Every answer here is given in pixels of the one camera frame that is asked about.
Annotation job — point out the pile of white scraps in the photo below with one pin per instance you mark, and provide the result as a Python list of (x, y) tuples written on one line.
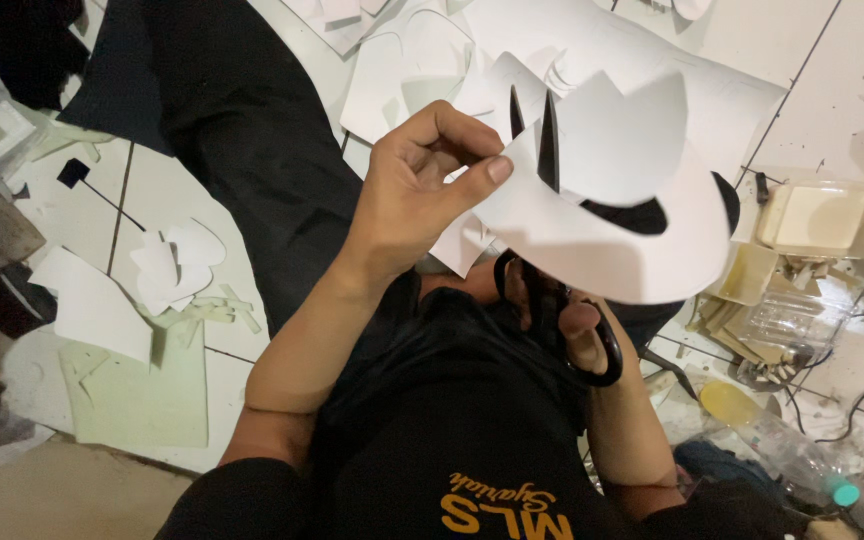
[(342, 19)]

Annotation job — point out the large white sheet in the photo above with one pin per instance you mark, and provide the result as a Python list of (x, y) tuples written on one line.
[(709, 67)]

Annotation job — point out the pale green strips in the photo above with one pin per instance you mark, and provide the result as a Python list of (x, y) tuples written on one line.
[(229, 307)]

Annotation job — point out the white rounded cut pieces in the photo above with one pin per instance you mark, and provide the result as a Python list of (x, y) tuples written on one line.
[(173, 266)]

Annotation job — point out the white angular sheet piece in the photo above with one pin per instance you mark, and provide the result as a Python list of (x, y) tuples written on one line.
[(94, 304)]

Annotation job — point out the clear plastic bottle teal cap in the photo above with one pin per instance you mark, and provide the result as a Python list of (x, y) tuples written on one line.
[(777, 442)]

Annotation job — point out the white cut foam sheet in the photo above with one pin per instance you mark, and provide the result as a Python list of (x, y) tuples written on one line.
[(612, 225)]

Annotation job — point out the person's right hand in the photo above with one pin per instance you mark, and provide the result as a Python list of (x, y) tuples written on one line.
[(582, 337)]

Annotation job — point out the person's left hand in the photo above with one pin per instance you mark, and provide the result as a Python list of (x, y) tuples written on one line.
[(402, 202)]

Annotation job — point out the blue cloth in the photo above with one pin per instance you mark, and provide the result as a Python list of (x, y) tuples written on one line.
[(717, 465)]

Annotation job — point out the small white offcut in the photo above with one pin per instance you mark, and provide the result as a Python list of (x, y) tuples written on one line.
[(462, 244)]

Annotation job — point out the clear plastic lidded box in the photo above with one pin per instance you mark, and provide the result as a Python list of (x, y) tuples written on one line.
[(822, 217)]

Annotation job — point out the stack of brown cardboard pieces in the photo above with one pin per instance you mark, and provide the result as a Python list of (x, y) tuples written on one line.
[(721, 326)]

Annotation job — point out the black square on stick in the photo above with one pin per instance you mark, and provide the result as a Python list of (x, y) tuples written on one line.
[(76, 174)]

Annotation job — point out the person's black shirt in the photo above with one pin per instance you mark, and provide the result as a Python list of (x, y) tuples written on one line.
[(447, 420)]

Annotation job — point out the person's black trouser leg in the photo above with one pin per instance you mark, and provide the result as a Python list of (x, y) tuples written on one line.
[(252, 142)]

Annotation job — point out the white sheet with curved cutout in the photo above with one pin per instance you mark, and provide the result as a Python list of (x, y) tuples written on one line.
[(394, 82)]

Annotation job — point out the black scissors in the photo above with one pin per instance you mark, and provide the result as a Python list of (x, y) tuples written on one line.
[(544, 315)]

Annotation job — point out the pale green sheet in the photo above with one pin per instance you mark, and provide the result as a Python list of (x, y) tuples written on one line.
[(139, 397)]

